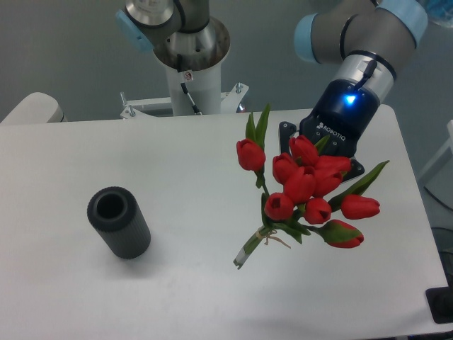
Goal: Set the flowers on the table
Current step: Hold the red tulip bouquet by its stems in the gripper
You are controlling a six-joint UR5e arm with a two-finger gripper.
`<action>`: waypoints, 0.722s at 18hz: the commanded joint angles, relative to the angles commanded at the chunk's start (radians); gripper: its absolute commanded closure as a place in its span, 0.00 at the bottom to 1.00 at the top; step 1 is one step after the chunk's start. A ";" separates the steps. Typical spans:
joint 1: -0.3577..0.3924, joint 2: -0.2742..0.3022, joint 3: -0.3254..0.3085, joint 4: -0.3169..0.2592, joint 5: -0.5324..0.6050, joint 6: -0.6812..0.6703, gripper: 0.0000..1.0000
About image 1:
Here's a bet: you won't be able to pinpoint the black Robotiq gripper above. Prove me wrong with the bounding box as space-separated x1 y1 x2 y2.
278 79 380 183

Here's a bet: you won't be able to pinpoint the red tulip bouquet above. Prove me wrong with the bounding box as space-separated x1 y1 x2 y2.
234 107 387 268

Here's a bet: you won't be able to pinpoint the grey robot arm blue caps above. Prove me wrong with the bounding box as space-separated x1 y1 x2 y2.
115 1 428 158

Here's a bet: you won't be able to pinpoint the white furniture at right edge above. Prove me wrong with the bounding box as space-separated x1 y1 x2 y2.
417 120 452 212

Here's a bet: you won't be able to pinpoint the black device at table edge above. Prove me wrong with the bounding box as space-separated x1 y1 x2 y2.
425 287 452 324

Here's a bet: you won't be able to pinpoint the black ribbed cylindrical vase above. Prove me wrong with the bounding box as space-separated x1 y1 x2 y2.
87 186 151 259

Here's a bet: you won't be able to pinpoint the white chair corner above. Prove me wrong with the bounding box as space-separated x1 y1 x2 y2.
1 92 67 126

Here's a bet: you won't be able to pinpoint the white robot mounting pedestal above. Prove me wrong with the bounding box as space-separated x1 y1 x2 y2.
120 57 249 120

